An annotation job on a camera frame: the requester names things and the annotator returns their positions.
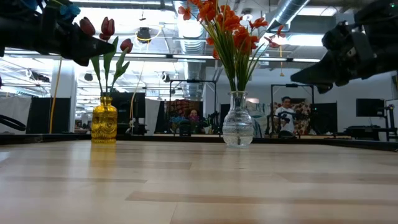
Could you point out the black aluminium table frame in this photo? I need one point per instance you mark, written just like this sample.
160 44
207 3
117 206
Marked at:
46 137

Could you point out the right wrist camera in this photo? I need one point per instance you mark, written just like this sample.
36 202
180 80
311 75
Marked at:
337 35

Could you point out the corrugated silver duct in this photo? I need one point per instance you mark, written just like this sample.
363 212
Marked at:
192 43

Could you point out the black ceiling dome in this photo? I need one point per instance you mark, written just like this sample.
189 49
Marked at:
144 34

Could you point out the black camera stand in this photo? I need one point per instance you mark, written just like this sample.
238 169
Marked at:
390 107

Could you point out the large smooth silver duct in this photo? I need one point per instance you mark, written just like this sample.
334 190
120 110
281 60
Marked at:
286 12

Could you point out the white curtain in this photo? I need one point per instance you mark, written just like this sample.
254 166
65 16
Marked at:
15 105

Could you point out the black desk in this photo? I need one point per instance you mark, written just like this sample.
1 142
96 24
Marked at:
367 129

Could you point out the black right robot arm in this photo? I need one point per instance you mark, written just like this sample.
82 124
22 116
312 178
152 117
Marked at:
385 31

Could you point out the clear glass vase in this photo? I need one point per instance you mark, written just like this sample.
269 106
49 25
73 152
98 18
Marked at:
237 124

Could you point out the dark red artificial tulip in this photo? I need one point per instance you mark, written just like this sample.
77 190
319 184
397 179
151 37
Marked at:
126 45
87 26
108 26

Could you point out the red patterned cloth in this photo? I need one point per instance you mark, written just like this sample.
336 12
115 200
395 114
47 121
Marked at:
180 105

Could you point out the black computer monitor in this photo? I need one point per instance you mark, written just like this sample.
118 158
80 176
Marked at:
370 107

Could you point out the yellow glass vase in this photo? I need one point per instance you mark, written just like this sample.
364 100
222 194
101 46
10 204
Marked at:
104 124

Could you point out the ceiling light strip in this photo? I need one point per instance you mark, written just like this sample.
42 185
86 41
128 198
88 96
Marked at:
149 56
304 60

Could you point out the person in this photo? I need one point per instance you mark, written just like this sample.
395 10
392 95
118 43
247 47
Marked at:
286 113
194 115

